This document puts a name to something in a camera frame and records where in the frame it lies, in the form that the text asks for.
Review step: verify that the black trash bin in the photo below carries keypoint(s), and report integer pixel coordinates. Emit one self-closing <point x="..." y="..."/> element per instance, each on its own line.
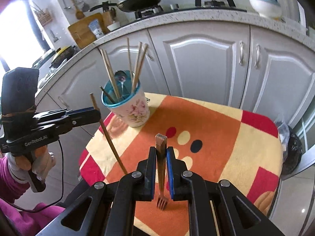
<point x="294" y="156"/>

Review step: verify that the pale thin chopstick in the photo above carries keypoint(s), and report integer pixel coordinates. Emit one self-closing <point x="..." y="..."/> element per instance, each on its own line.
<point x="140" y="63"/>

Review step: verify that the white blue bowl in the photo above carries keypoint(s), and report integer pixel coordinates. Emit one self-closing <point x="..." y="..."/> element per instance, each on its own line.
<point x="267" y="8"/>

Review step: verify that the wooden knife block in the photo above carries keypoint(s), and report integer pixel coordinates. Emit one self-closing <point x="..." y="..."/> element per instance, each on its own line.
<point x="109" y="15"/>

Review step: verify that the black gas stove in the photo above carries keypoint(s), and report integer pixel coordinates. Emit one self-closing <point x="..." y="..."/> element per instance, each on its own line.
<point x="198" y="4"/>

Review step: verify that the orange patterned cloth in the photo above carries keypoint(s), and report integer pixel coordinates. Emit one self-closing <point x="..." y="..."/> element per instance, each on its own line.
<point x="215" y="141"/>

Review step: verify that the floral cup teal rim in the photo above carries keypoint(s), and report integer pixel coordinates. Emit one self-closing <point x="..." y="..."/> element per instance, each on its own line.
<point x="132" y="109"/>

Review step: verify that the black yellow pan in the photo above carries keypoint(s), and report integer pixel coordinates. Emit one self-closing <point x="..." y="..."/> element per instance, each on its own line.
<point x="65" y="53"/>

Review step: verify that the black frying pan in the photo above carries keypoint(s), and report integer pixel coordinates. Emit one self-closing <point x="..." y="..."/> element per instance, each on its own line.
<point x="128" y="5"/>

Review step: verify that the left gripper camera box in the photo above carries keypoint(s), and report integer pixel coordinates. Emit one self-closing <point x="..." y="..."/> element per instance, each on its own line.
<point x="18" y="100"/>

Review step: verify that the wooden cutting board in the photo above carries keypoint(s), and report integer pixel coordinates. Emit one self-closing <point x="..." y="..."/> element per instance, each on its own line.
<point x="81" y="32"/>

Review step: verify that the blue white packet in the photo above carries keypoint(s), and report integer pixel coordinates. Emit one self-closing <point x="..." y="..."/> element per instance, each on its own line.
<point x="96" y="29"/>

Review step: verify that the metal spoon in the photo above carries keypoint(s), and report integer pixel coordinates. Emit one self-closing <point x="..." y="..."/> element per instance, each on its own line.
<point x="120" y="76"/>

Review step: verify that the left gloved hand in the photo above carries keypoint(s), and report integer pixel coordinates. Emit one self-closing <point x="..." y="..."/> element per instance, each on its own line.
<point x="19" y="166"/>

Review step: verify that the wooden spatula hanging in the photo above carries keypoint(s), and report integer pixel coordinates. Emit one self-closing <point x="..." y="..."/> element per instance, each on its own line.
<point x="78" y="13"/>

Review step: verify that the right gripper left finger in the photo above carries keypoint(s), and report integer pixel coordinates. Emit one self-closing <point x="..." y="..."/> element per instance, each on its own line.
<point x="148" y="169"/>

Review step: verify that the white kitchen cabinets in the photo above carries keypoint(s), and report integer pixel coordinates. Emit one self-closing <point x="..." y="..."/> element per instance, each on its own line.
<point x="263" y="66"/>

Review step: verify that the wooden handled fork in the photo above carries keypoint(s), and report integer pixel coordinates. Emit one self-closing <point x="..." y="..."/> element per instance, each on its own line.
<point x="161" y="148"/>

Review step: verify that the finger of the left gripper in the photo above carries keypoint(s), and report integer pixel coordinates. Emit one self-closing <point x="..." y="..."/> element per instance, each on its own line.
<point x="77" y="120"/>
<point x="78" y="111"/>

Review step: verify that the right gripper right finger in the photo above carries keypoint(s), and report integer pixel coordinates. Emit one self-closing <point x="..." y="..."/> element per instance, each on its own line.
<point x="179" y="177"/>

